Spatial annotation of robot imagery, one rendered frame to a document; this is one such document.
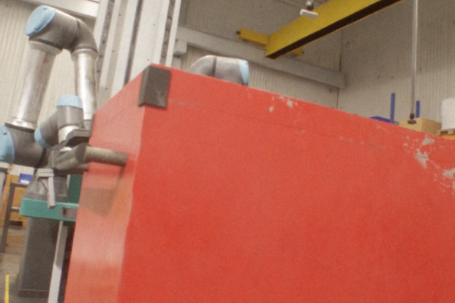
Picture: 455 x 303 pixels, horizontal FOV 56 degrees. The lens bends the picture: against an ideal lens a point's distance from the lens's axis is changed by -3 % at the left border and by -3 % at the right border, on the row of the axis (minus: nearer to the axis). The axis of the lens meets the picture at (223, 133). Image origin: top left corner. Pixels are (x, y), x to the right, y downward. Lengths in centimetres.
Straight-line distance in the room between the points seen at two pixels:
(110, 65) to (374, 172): 138
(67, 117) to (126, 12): 82
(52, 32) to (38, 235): 84
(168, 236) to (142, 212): 5
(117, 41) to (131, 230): 145
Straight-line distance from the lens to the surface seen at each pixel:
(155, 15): 203
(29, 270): 196
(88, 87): 152
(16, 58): 1346
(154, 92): 57
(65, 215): 158
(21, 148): 154
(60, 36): 157
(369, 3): 1133
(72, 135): 121
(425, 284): 85
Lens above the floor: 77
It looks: 10 degrees up
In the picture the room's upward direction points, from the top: 7 degrees clockwise
